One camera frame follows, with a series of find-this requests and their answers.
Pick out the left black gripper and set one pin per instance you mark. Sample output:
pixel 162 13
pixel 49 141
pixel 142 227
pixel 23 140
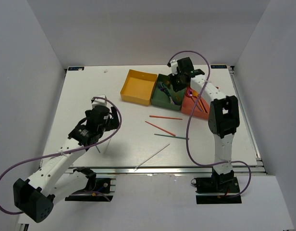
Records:
pixel 113 123

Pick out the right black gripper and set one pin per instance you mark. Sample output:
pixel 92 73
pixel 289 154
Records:
pixel 176 87

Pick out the fork with green marbled handle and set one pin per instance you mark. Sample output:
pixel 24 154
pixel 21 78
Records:
pixel 171 99

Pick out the purple iridescent fork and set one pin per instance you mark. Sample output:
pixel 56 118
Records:
pixel 163 89

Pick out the black iridescent spoon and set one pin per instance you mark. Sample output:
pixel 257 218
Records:
pixel 199 107

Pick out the gold fork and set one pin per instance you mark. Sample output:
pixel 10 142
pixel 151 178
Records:
pixel 176 95

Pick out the iridescent pink spoon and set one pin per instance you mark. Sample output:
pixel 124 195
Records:
pixel 190 95

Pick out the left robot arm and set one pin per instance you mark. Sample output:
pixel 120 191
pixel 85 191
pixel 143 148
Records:
pixel 37 195

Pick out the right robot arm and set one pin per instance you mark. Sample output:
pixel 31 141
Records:
pixel 223 119

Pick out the green paper box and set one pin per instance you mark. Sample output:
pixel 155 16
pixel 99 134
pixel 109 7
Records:
pixel 160 99

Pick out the right blue table label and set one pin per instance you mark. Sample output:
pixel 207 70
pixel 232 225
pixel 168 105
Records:
pixel 218 66

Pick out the blue table label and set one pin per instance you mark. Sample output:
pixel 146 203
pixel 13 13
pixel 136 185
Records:
pixel 218 66
pixel 75 68

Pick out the red paper box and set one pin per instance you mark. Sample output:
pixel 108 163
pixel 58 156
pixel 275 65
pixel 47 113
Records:
pixel 187 106

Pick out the orange chopstick upper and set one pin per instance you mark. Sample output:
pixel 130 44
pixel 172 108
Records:
pixel 165 117

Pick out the orange chopstick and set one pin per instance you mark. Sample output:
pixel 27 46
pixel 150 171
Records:
pixel 165 117
pixel 170 133

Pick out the yellow paper box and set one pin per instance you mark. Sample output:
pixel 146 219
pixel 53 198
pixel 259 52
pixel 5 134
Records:
pixel 138 87

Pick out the orange chopstick lower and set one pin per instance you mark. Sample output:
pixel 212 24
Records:
pixel 170 133

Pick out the left blue table label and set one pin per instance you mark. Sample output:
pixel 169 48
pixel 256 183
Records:
pixel 75 68

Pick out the teal chopstick right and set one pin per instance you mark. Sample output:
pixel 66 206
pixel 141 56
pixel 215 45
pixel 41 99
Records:
pixel 171 136

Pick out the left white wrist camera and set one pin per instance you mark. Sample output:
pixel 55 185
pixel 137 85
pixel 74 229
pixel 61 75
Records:
pixel 99 101

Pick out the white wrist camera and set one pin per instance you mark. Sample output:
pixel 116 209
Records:
pixel 99 101
pixel 173 64

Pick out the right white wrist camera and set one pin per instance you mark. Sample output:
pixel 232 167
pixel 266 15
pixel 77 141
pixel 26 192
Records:
pixel 173 64

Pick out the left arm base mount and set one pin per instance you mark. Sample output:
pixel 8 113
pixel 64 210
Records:
pixel 99 188

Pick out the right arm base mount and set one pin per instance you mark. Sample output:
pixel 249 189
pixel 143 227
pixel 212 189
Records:
pixel 207 192

